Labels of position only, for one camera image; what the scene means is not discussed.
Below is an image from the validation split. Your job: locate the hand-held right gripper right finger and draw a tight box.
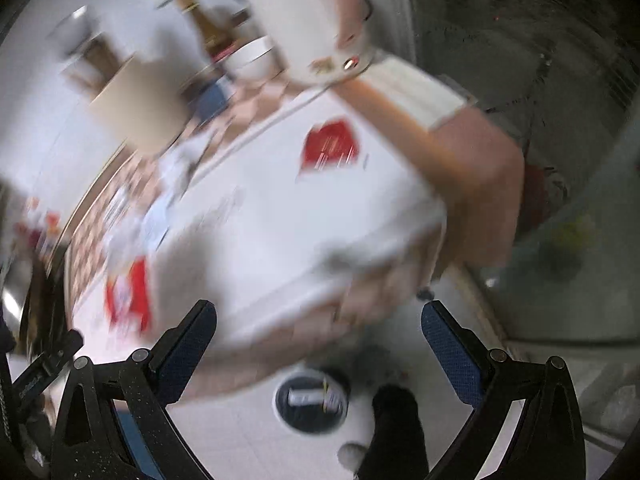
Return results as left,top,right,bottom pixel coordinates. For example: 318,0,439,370
421,300,587,480

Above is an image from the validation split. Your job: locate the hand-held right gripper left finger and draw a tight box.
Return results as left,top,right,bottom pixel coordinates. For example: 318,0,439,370
50,299,218,480

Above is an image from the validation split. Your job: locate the black round trash bin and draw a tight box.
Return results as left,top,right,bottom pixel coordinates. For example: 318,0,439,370
271,367,351,435

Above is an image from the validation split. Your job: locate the red white snack packet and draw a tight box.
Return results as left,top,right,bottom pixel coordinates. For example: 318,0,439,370
104,257,153,333

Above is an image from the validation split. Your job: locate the person's black trouser leg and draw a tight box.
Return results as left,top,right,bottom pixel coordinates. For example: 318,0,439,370
356,385,430,480

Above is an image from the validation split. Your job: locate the person's grey shoe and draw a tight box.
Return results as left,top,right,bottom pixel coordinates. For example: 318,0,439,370
338,442,368,472

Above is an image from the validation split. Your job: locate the crumpled white plastic wrapper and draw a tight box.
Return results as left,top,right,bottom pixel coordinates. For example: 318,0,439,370
102,145,211,261

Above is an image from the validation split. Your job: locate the white round table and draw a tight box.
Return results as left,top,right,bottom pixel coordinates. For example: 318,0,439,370
64,74,312,308

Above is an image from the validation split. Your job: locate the cardboard box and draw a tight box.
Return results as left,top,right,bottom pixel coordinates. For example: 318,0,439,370
89,57,191,158

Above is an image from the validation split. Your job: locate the blue packet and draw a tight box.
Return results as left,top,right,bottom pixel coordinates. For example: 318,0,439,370
196,82,232,123

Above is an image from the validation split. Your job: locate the white bowl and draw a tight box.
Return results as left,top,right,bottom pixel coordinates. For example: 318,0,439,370
222,36,277,81

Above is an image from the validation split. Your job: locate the brown glass bottle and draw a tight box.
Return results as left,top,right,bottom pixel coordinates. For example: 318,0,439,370
176,0,236,61

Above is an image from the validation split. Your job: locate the white cylindrical bucket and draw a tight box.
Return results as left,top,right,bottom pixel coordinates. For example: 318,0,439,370
241,0,377,85

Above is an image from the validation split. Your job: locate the black wire fan guard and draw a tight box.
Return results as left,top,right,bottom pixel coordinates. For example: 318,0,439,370
415,0,636,126

